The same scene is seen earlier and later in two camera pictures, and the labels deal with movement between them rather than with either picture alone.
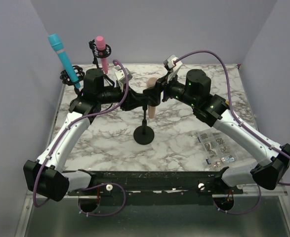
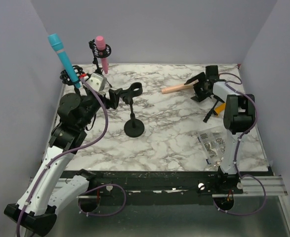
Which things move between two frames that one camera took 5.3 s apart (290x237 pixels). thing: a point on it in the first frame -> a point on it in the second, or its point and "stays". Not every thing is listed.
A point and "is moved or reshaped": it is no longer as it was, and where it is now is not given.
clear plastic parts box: (218, 148) stays
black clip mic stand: (144, 135) -> (133, 128)
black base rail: (158, 184) stays
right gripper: (162, 84) -> (199, 96)
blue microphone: (58, 44) stays
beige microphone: (151, 109) is moved or reshaped
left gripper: (132, 100) -> (114, 96)
